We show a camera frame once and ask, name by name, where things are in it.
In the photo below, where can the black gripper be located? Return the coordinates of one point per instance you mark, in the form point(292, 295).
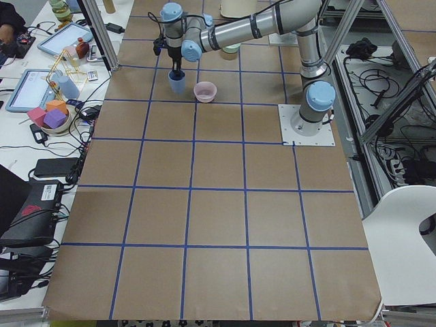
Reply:
point(173, 52)

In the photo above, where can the blue cup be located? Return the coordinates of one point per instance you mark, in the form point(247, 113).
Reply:
point(177, 82)

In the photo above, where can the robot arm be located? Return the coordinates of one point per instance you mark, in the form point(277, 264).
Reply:
point(188, 36)

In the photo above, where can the pink bowl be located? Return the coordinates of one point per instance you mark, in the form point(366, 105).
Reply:
point(205, 91)

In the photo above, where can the mint green bowl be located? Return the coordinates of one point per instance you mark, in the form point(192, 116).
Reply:
point(230, 53)

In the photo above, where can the black power adapter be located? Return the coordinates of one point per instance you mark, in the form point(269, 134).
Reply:
point(114, 28)

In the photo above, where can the brown glass bottle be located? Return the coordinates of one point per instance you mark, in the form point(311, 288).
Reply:
point(82, 48)

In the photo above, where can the far blue-framed tablet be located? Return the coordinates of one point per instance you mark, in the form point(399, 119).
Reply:
point(67, 36)

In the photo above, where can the blue-framed tablet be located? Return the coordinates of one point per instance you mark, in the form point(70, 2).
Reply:
point(67, 36)
point(31, 91)

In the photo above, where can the orange foam cube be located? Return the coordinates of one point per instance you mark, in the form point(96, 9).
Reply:
point(56, 104)

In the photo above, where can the beige bowl of blocks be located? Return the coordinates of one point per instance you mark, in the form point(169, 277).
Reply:
point(62, 130)

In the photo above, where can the purple foam cube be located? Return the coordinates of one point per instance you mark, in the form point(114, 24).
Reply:
point(54, 118)

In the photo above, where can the near blue-framed tablet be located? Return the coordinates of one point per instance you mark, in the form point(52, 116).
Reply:
point(31, 91)

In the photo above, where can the pink foam cube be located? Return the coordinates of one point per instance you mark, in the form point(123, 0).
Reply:
point(37, 116)

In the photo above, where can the black phone on desk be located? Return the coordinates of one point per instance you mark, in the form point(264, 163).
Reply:
point(55, 167)

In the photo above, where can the black electronics box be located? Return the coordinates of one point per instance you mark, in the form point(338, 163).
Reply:
point(28, 212)

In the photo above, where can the white chair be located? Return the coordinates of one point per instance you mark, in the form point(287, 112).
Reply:
point(404, 264)

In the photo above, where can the aluminium frame post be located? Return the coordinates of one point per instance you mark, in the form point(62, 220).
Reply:
point(96, 24)

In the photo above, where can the yellow wire stand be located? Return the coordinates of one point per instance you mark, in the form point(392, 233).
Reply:
point(65, 65)

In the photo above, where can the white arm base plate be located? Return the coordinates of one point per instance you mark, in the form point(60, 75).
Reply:
point(297, 132)

